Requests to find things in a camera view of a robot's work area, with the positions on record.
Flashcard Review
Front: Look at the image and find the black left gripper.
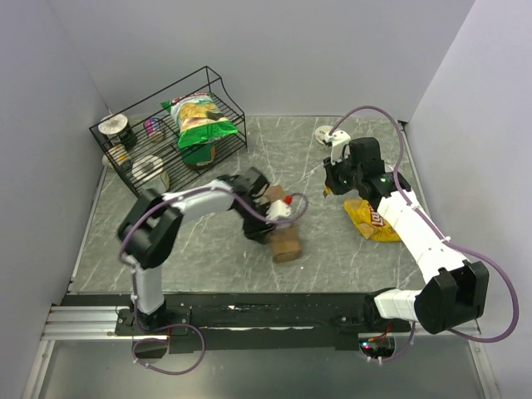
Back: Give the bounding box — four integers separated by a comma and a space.
235, 199, 278, 244

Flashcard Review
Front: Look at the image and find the brown cardboard express box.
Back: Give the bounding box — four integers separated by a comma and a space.
264, 185, 303, 264

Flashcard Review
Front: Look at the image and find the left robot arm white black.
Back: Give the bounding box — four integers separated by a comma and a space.
117, 167, 274, 334

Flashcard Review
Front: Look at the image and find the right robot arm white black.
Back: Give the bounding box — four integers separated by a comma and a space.
323, 131, 489, 334

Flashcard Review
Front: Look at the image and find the white yogurt tub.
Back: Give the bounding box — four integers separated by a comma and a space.
313, 125, 333, 148

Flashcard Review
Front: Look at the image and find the yellow Lays chips bag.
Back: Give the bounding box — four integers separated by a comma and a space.
343, 198, 401, 243

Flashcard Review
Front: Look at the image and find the green snack canister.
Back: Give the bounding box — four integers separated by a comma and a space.
180, 143, 216, 170

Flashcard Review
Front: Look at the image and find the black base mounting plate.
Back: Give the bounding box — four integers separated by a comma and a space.
113, 292, 412, 355

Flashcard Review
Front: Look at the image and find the white lidded pale can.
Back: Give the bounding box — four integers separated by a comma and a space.
132, 155, 170, 193

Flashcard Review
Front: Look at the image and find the green chips bag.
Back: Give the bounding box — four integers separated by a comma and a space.
160, 91, 238, 149

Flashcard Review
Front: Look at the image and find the purple pink small cup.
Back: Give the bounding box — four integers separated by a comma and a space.
143, 117, 165, 142

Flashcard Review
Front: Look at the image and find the small yellow labelled can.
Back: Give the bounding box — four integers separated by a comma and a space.
102, 144, 132, 170

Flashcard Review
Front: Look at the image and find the white lidded dark jar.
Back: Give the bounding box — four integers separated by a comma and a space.
98, 114, 137, 150

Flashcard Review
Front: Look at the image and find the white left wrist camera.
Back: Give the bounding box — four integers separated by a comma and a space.
266, 199, 292, 221

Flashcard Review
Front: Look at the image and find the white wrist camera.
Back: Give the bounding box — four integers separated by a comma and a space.
266, 199, 292, 221
323, 131, 351, 165

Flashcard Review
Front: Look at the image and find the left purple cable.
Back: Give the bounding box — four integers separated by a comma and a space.
118, 190, 309, 292

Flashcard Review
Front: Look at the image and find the purple cable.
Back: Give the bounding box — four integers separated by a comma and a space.
118, 190, 309, 292
328, 105, 520, 363

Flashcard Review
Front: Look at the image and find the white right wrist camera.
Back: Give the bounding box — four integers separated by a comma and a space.
323, 131, 351, 165

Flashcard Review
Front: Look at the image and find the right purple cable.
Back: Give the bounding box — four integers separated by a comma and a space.
328, 105, 520, 363

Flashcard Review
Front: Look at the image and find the black wire shelf rack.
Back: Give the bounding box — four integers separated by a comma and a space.
89, 66, 248, 195

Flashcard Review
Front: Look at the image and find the aluminium rail frame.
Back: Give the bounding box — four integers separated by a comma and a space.
23, 306, 500, 398

